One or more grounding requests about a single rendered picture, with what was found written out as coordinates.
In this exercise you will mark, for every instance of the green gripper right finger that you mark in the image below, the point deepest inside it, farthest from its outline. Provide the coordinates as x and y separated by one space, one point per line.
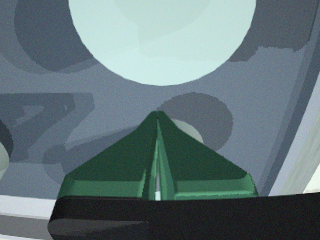
193 171

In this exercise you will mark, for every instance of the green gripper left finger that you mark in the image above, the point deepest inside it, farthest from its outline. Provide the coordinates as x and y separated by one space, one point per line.
121 170

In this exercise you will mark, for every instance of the white shallow tray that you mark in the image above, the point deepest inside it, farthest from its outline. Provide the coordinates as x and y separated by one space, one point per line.
301 178

